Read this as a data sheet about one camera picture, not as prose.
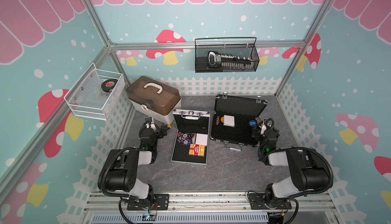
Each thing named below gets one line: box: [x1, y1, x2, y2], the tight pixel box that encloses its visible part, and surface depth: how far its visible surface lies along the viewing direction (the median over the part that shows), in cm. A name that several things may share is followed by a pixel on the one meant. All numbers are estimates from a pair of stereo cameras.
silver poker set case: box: [171, 108, 211, 165], surface depth 90 cm
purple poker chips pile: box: [177, 131, 193, 146], surface depth 96 cm
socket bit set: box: [207, 50, 252, 71], surface depth 91 cm
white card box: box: [222, 115, 235, 127], surface depth 102 cm
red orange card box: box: [188, 143, 207, 157], surface depth 90 cm
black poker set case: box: [210, 92, 268, 152], surface depth 99 cm
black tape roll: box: [100, 78, 119, 93], surface depth 81 cm
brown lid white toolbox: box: [125, 75, 182, 125], surface depth 96 cm
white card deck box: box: [195, 132, 208, 146], surface depth 94 cm
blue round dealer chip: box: [248, 120, 257, 127], surface depth 104 cm
